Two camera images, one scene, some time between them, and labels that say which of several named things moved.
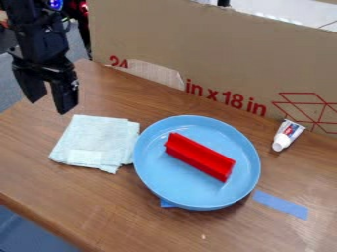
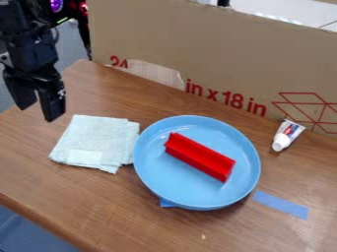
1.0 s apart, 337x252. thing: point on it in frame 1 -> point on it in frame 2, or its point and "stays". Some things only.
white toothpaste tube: [288, 133] stays
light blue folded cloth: [98, 142] stays
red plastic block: [194, 155] stays
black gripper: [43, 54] -> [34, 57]
